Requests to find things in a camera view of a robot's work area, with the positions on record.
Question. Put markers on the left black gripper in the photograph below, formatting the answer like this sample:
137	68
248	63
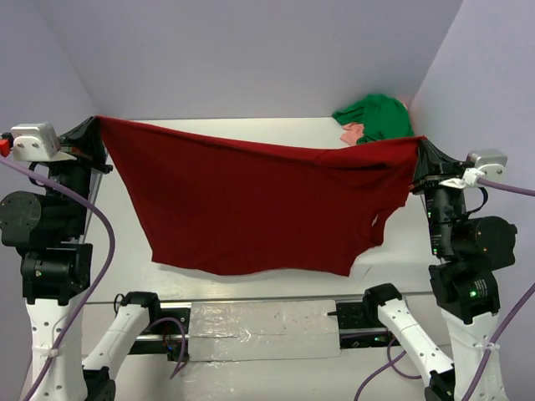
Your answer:
85	140

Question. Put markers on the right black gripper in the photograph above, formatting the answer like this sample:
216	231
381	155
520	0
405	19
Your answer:
433	166

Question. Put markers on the red t-shirt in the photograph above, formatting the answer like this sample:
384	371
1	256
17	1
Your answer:
232	207

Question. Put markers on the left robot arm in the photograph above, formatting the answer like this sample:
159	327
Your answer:
46	229

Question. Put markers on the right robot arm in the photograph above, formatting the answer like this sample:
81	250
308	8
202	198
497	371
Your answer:
464	286

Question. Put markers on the green t-shirt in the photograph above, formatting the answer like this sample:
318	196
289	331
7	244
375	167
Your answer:
383	118

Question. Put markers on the pink t-shirt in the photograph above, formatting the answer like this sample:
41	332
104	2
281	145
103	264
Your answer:
352	133

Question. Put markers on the silver taped cover panel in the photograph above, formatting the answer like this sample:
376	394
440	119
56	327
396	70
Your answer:
249	331

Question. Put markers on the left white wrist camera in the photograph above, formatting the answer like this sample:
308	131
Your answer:
33	143

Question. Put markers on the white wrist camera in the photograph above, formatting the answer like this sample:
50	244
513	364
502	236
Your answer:
33	143
486	164

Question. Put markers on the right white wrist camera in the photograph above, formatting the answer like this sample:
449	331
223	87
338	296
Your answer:
486	164

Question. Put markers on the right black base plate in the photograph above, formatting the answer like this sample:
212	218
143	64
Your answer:
357	329

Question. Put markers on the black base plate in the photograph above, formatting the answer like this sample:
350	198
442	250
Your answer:
178	318
357	329

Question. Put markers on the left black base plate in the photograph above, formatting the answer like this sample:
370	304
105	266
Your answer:
178	318

